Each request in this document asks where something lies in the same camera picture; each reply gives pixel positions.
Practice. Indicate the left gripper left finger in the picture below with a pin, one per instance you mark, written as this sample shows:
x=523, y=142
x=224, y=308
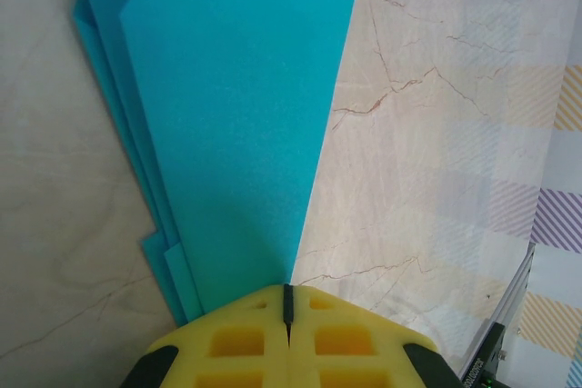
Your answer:
x=195, y=333

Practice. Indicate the blue paper sheet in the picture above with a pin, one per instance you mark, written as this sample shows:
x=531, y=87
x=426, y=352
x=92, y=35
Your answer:
x=236, y=111

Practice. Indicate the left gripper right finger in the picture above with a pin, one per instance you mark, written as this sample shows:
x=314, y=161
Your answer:
x=386, y=338

